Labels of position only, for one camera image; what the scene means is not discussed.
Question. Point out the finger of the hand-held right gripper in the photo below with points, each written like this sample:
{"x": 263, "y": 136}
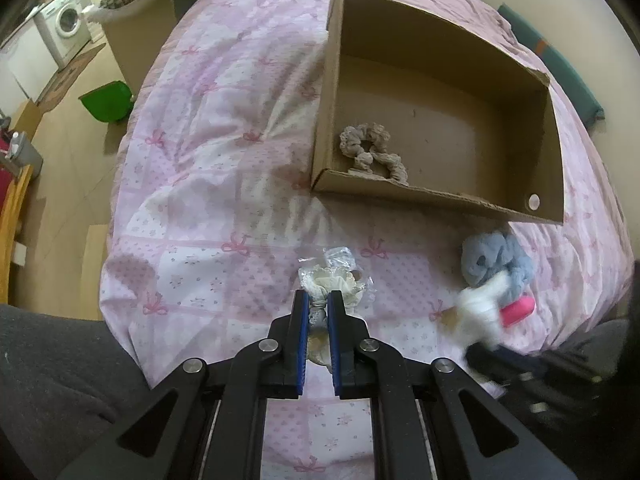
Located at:
{"x": 505, "y": 362}

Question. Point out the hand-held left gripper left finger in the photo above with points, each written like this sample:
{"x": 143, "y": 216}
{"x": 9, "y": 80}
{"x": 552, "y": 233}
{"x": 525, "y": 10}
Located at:
{"x": 300, "y": 340}

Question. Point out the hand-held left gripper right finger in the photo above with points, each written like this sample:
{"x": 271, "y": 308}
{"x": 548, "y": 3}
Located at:
{"x": 336, "y": 340}

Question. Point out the white and pink plush toy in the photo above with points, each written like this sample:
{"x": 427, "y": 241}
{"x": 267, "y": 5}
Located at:
{"x": 480, "y": 312}

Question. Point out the cream scrunchie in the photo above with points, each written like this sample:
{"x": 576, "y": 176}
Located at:
{"x": 334, "y": 282}

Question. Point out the brown cardboard box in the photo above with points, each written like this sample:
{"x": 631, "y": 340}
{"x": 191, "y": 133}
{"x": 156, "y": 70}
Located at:
{"x": 440, "y": 120}

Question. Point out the blue-grey fluffy scrunchie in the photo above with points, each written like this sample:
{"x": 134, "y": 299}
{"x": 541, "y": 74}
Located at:
{"x": 487, "y": 256}

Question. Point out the beige scrunchie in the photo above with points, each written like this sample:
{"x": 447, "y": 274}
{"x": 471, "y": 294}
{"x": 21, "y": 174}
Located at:
{"x": 367, "y": 147}

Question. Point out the pink floral bedsheet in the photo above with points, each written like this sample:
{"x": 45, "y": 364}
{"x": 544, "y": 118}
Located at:
{"x": 210, "y": 160}

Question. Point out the person's grey trouser leg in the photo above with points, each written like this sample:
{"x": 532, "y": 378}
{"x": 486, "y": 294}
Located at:
{"x": 55, "y": 390}

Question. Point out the green plastic dustpan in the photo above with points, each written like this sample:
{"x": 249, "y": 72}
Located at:
{"x": 107, "y": 102}

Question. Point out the wooden chair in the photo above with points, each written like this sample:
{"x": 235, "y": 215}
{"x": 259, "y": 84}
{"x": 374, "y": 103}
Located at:
{"x": 12, "y": 230}

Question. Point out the teal cushion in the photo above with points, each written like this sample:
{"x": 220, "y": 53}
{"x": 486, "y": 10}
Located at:
{"x": 555, "y": 55}

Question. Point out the grey bin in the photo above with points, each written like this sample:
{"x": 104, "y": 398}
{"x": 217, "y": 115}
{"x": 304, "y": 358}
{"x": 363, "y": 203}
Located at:
{"x": 22, "y": 152}

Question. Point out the tall beige storage box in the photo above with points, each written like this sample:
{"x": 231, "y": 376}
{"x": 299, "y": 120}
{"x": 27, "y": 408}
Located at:
{"x": 135, "y": 40}

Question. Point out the brown door mat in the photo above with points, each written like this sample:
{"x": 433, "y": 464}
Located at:
{"x": 70, "y": 77}

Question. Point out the white cabinet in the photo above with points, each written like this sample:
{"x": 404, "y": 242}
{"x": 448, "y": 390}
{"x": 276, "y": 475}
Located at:
{"x": 27, "y": 60}

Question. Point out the white washing machine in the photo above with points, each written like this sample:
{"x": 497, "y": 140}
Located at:
{"x": 65, "y": 22}

